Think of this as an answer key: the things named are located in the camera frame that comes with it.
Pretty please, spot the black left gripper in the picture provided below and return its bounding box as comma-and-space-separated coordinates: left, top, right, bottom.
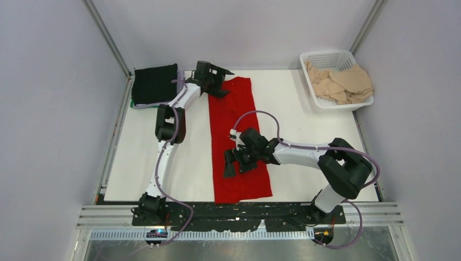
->
206, 67, 233, 99

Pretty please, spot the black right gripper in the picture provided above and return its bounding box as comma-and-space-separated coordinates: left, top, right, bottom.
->
225, 145, 260, 178

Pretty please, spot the red t-shirt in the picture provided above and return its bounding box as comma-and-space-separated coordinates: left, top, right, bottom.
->
208, 77, 272, 204

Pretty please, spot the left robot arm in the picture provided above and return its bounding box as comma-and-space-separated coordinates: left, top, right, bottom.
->
132, 60, 234, 226

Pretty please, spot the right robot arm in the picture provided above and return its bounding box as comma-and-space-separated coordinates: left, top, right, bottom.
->
223, 128, 373, 223

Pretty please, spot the folded lavender t-shirt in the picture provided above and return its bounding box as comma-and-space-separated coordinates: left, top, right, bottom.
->
155, 70, 184, 105

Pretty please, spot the folded black t-shirt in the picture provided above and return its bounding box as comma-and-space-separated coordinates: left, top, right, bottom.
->
131, 64, 178, 104

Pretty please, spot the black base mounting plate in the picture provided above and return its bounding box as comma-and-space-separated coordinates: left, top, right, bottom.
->
131, 202, 346, 232

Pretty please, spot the folded green t-shirt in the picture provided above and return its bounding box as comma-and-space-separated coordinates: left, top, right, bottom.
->
130, 99, 160, 109

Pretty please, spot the white plastic laundry basket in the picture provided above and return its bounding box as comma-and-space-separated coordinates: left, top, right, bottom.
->
300, 50, 374, 113

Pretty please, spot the beige t-shirt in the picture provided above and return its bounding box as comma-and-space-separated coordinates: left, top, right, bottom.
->
304, 61, 374, 105

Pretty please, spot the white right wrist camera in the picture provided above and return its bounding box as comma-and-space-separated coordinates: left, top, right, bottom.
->
229, 129, 241, 142

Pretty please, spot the white slotted cable duct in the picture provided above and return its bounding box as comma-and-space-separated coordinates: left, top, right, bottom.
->
90, 228, 314, 241

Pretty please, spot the left corner aluminium post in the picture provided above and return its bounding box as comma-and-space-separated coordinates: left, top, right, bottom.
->
82, 0, 132, 78

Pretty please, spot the corner aluminium post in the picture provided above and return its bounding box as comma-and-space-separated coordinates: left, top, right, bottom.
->
349, 0, 388, 55
82, 0, 132, 78

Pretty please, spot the aluminium frame rail front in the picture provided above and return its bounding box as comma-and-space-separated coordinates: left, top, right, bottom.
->
76, 202, 405, 229

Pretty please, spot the right corner aluminium post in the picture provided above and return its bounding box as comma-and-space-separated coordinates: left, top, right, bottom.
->
349, 0, 388, 55

